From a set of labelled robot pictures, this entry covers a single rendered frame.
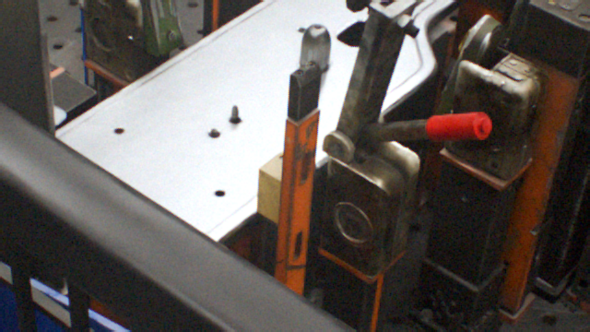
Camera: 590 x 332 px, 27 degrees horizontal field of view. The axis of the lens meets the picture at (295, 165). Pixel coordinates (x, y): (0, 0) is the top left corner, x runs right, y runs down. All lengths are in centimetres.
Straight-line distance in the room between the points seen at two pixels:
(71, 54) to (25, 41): 91
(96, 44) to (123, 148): 23
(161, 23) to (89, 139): 18
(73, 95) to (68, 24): 60
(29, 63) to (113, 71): 48
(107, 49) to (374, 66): 43
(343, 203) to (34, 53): 36
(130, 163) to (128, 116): 7
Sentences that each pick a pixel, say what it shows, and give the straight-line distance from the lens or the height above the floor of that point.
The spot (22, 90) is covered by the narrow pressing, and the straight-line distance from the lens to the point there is 93.
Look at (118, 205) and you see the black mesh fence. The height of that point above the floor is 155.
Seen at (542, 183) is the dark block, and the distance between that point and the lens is 132.
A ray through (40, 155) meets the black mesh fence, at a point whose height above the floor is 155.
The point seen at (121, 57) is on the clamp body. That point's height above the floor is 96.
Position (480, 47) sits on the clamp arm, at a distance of 119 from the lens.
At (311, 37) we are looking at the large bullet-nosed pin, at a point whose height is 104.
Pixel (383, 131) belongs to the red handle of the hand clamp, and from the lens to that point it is 107.
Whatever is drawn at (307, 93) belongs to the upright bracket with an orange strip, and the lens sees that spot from 96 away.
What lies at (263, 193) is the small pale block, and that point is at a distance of 107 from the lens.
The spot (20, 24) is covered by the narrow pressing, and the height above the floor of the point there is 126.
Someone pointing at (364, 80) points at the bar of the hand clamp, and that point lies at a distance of 104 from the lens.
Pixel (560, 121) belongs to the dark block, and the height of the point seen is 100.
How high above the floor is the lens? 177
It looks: 41 degrees down
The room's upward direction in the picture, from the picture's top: 5 degrees clockwise
